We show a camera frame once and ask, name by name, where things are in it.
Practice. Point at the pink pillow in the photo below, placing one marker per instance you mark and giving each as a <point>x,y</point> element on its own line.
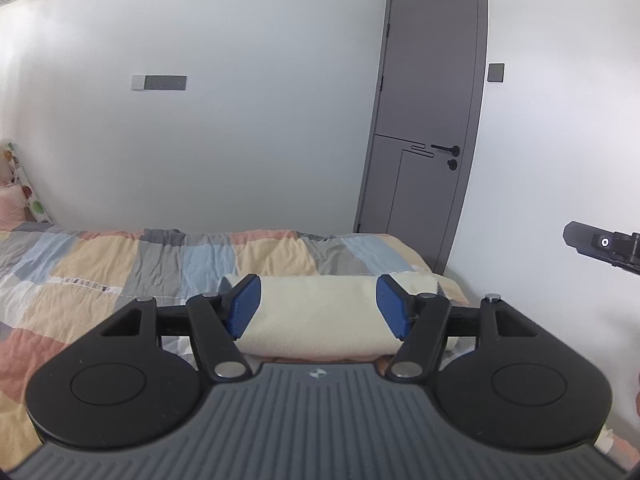
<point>10,200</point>

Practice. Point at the pile of pillows and blankets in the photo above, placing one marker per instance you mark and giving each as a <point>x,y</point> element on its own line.
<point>30,195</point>

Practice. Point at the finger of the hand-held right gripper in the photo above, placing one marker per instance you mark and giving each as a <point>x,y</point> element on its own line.
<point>585,237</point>

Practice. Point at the cream towel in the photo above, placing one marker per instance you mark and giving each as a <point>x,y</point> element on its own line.
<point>315,315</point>

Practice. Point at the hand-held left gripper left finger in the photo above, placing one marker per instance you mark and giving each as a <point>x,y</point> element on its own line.
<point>242,305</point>

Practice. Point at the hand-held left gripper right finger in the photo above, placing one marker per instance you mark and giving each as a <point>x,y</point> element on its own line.
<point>392,310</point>

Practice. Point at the small grey wall switch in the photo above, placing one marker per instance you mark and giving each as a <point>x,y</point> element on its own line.
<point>495,72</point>

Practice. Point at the grey door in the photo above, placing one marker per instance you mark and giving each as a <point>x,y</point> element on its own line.
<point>425,85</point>

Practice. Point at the patchwork bed quilt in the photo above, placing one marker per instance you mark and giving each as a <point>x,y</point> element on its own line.
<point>100,265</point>

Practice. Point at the grey wall switch panel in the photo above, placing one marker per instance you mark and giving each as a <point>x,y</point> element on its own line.
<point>160,82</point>

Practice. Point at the black door lock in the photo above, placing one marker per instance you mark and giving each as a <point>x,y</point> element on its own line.
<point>452,164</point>

